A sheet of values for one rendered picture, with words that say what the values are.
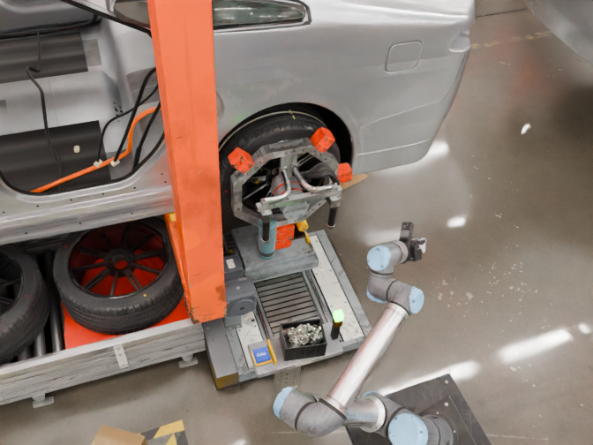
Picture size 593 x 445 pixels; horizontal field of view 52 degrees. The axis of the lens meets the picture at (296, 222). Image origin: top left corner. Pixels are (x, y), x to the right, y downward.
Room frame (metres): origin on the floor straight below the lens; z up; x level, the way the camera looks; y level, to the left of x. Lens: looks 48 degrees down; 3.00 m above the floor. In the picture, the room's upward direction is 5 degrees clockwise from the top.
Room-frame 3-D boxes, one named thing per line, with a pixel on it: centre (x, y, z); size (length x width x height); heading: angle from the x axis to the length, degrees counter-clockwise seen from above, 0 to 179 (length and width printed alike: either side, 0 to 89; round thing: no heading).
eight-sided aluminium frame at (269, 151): (2.14, 0.08, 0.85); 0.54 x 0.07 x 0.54; 113
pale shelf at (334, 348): (1.46, -0.05, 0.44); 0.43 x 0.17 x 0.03; 113
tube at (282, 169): (1.99, 0.12, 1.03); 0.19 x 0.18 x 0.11; 23
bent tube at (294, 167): (2.07, -0.06, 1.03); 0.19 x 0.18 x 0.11; 23
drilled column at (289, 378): (1.45, -0.02, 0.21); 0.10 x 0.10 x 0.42; 23
